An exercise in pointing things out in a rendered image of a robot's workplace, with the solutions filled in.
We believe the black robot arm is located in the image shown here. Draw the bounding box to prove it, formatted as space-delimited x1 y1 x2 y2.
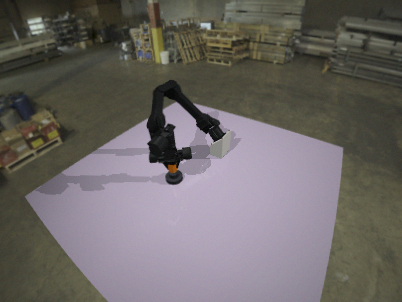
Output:
147 80 226 165

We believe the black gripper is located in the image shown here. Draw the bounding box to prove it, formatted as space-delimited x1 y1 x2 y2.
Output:
149 142 192 170

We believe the orange tapered knob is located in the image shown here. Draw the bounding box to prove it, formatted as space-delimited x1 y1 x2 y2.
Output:
168 164 177 173

